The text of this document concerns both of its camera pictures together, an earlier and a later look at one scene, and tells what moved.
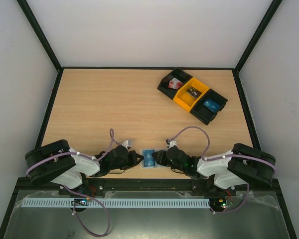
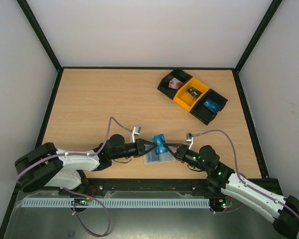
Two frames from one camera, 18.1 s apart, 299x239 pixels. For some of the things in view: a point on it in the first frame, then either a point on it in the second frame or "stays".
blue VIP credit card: [212, 105] stays
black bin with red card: [177, 73] stays
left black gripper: [133, 162] → [140, 147]
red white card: [175, 83] stays
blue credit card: [148, 160] → [161, 147]
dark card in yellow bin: [194, 92] stays
